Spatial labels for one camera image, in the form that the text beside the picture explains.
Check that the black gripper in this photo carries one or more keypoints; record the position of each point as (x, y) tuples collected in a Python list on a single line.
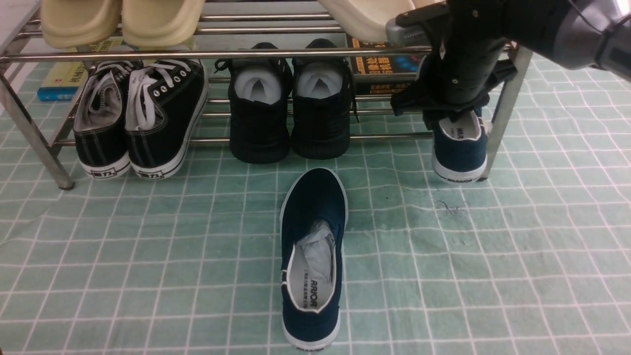
[(463, 65)]

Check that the navy slip-on shoe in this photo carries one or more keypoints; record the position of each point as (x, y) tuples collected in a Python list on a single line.
[(313, 218), (459, 152)]

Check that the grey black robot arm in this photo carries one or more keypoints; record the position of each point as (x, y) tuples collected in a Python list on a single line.
[(573, 34)]

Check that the metal shoe rack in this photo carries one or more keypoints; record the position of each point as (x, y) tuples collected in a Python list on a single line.
[(47, 152)]

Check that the black orange book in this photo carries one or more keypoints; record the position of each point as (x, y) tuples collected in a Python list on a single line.
[(378, 75)]

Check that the cream slipper left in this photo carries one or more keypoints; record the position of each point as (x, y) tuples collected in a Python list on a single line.
[(366, 20)]

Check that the black mesh shoe right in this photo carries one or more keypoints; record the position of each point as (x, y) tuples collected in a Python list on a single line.
[(323, 99)]

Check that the black mesh shoe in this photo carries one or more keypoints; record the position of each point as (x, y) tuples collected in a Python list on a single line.
[(323, 99), (258, 97)]

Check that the green checkered floor cloth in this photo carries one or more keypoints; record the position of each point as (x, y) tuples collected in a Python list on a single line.
[(533, 261)]

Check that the black mesh shoe left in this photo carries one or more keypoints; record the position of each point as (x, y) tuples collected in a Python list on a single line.
[(258, 97)]

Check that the black canvas sneaker right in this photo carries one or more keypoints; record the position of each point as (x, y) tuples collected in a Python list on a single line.
[(165, 101)]

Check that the black canvas sneaker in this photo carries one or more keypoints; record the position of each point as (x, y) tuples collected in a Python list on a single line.
[(98, 125), (165, 101)]

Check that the yellow slipper right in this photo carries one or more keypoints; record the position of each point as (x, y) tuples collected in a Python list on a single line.
[(160, 23)]

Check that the yellow slipper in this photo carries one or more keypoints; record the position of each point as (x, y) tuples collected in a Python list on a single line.
[(160, 23), (73, 23)]

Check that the black canvas sneaker left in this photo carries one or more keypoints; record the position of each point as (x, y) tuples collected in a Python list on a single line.
[(98, 125)]

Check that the yellow slipper left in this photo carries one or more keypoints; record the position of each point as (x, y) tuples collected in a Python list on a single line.
[(73, 23)]

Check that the yellow blue book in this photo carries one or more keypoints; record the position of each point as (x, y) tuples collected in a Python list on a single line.
[(64, 79)]

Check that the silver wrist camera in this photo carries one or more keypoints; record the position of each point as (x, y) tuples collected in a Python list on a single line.
[(411, 35)]

